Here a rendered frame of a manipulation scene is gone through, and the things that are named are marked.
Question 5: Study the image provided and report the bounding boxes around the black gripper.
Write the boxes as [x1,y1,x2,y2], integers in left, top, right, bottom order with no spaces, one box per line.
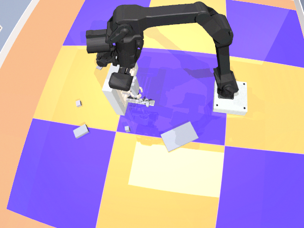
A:
[108,39,144,91]

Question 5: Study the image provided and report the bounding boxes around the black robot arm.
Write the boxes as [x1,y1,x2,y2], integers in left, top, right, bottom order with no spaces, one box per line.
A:
[85,1,239,100]

